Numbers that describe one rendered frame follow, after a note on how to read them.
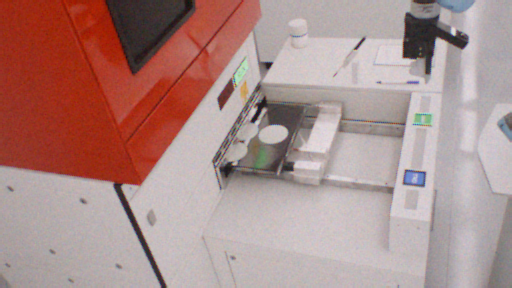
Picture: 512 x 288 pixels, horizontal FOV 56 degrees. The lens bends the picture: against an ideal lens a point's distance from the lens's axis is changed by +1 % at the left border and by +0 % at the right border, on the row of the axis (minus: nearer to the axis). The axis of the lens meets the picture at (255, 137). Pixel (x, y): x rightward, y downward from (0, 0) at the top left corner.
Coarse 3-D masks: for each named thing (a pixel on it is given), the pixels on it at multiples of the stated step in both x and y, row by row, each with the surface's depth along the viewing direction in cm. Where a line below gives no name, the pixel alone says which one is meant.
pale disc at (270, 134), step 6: (270, 126) 166; (276, 126) 165; (282, 126) 164; (264, 132) 163; (270, 132) 163; (276, 132) 162; (282, 132) 162; (264, 138) 161; (270, 138) 160; (276, 138) 160; (282, 138) 159
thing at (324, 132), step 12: (324, 120) 167; (336, 120) 166; (312, 132) 162; (324, 132) 161; (336, 132) 163; (312, 144) 158; (324, 144) 157; (324, 168) 150; (300, 180) 148; (312, 180) 146
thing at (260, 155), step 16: (256, 112) 173; (272, 112) 172; (288, 112) 170; (288, 128) 163; (256, 144) 159; (272, 144) 158; (288, 144) 157; (240, 160) 154; (256, 160) 153; (272, 160) 152
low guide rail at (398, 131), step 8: (304, 120) 173; (312, 120) 173; (304, 128) 174; (312, 128) 173; (344, 128) 168; (352, 128) 167; (360, 128) 166; (368, 128) 165; (376, 128) 164; (384, 128) 163; (392, 128) 162; (400, 128) 161; (400, 136) 162
